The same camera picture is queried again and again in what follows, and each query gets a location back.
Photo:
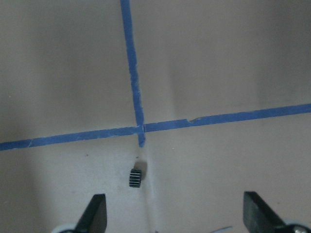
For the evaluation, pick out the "right gripper black right-cam right finger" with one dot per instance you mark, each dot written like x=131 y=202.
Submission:
x=258 y=217

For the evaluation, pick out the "right gripper black right-cam left finger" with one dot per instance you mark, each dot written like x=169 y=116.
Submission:
x=94 y=218

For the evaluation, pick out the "small black gear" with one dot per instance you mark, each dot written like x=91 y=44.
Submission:
x=135 y=178

